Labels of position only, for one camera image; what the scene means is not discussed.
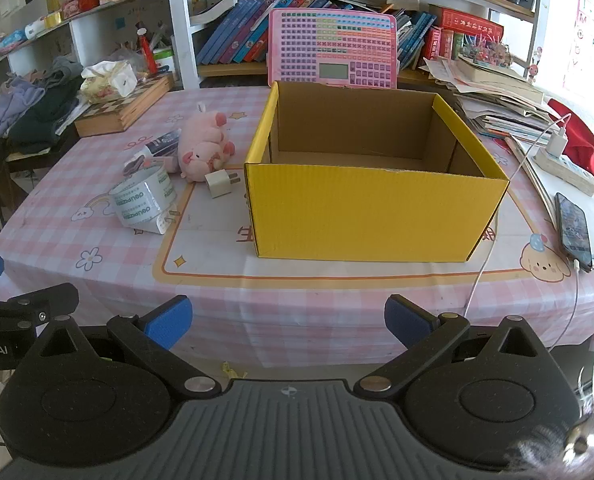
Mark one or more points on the red cloth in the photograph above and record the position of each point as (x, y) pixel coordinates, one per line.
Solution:
(587, 145)

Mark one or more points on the green white jar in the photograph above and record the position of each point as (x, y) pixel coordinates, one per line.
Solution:
(164, 62)

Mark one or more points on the white charging adapter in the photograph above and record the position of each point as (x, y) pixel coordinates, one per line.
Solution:
(556, 142)

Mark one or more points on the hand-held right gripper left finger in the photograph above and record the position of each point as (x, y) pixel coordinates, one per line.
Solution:
(169, 321)

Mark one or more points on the yellow cardboard box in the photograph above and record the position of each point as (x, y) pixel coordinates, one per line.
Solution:
(372, 215)

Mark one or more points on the shelf of small packs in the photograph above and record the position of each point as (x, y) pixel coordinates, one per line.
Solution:
(22, 35)

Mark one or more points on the white power strip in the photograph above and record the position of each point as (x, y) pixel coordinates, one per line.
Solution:
(572, 175)

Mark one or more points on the pile of clothes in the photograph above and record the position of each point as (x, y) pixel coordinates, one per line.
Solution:
(42, 110)

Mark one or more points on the pink plush pig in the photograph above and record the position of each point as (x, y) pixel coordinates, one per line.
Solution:
(202, 135)

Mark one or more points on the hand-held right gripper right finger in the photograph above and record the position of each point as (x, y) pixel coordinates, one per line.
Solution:
(407, 321)

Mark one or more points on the clear tape roll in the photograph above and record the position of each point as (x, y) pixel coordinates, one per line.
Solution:
(137, 205)

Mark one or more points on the yellow scrap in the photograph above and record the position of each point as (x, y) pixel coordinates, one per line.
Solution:
(232, 370)

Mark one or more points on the smartphone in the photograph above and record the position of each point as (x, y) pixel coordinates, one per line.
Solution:
(574, 230)

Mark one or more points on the red standing books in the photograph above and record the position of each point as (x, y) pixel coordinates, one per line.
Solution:
(439, 45)

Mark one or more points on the white paper sheets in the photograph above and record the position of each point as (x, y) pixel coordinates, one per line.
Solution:
(544, 190)

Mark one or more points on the leaning blue books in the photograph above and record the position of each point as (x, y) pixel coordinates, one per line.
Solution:
(414, 40)

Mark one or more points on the white blue tube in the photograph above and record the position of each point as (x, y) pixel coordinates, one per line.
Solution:
(162, 142)

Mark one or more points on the colourful acrylic figures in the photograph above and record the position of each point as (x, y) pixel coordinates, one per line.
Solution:
(487, 52)

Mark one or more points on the stack of papers and books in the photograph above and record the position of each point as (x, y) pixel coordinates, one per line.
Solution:
(497, 105)

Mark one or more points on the small figure stand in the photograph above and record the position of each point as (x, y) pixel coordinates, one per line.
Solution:
(534, 65)

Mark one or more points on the pink toy keyboard tablet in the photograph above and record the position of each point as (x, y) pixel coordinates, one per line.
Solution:
(327, 35)

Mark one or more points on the thick red book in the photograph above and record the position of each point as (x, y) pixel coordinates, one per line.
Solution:
(467, 22)

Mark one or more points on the floral tissue pack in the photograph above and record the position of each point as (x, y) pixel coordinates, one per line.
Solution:
(109, 82)

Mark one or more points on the white bookshelf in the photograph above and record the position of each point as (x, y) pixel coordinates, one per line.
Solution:
(182, 35)

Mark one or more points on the wooden chess box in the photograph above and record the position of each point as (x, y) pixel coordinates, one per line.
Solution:
(122, 110)

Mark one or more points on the white charger plug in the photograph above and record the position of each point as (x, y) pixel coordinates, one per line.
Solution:
(219, 185)

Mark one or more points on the red bottle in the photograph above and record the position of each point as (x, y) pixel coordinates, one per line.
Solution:
(148, 55)

